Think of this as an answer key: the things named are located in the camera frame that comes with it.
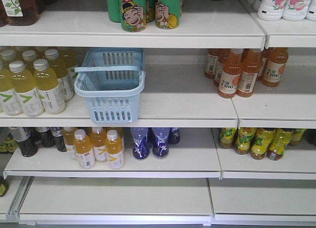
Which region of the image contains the light blue plastic basket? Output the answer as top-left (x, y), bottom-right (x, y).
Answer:
top-left (75, 47), bottom-right (146, 124)

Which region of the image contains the blue sports drink bottle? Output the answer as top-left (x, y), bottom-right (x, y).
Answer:
top-left (130, 127), bottom-right (149, 159)
top-left (152, 127), bottom-right (169, 158)

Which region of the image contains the white store shelf unit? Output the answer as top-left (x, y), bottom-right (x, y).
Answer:
top-left (0, 0), bottom-right (316, 228)

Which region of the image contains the orange vitamin drink bottle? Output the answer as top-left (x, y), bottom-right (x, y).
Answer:
top-left (90, 127), bottom-right (107, 162)
top-left (106, 129), bottom-right (124, 169)
top-left (74, 129), bottom-right (95, 169)
top-left (63, 127), bottom-right (78, 160)

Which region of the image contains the orange C100 juice bottle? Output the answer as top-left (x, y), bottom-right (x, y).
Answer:
top-left (218, 48), bottom-right (243, 99)
top-left (261, 47), bottom-right (289, 87)
top-left (236, 48), bottom-right (262, 97)
top-left (204, 48), bottom-right (220, 79)

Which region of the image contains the yellow lemon tea bottle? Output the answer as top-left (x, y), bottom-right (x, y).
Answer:
top-left (267, 128), bottom-right (294, 160)
top-left (234, 127), bottom-right (257, 154)
top-left (250, 127), bottom-right (276, 160)
top-left (219, 128), bottom-right (237, 149)

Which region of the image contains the pale yellow drink bottle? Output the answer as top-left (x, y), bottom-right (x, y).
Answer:
top-left (44, 48), bottom-right (74, 101)
top-left (9, 61), bottom-right (44, 116)
top-left (33, 59), bottom-right (66, 114)
top-left (0, 61), bottom-right (22, 116)

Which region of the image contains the dark tea bottle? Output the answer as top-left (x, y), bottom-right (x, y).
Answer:
top-left (8, 127), bottom-right (38, 157)
top-left (50, 127), bottom-right (67, 152)
top-left (35, 127), bottom-right (55, 148)

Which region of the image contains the green cartoon drink can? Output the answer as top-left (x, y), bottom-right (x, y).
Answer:
top-left (119, 0), bottom-right (146, 32)
top-left (155, 0), bottom-right (178, 29)

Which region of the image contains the white peach drink bottle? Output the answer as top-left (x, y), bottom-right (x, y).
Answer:
top-left (257, 0), bottom-right (287, 21)
top-left (282, 0), bottom-right (311, 21)

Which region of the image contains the brown tea bottle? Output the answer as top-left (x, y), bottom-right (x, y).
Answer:
top-left (1, 0), bottom-right (39, 26)

